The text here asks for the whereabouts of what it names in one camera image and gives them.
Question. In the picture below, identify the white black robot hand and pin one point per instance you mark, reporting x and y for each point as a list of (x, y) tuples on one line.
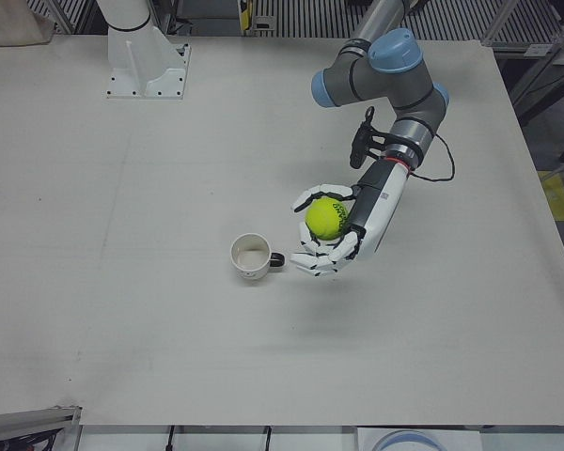
[(380, 206)]

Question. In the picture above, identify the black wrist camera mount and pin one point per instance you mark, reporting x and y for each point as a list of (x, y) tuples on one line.
[(359, 141)]

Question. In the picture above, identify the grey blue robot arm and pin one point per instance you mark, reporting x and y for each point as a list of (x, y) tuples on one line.
[(390, 80)]

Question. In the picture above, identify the aluminium frame profile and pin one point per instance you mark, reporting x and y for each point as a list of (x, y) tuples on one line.
[(28, 418)]

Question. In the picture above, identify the white smiley face mug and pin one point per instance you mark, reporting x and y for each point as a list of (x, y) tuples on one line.
[(251, 270)]

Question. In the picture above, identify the yellow paper sheet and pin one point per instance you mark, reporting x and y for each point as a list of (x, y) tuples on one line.
[(559, 197)]

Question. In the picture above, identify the yellow black bracket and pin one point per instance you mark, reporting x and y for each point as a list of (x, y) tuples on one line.
[(245, 14)]

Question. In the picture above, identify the beige cloth bag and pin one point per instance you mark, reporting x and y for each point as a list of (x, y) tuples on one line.
[(9, 23)]

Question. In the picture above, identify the aluminium frame rail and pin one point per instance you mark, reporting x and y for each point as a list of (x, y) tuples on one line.
[(531, 41)]

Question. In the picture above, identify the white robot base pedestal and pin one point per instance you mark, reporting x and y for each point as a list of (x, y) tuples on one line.
[(131, 61)]

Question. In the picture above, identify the yellow tennis ball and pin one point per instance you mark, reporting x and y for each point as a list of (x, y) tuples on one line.
[(327, 218)]

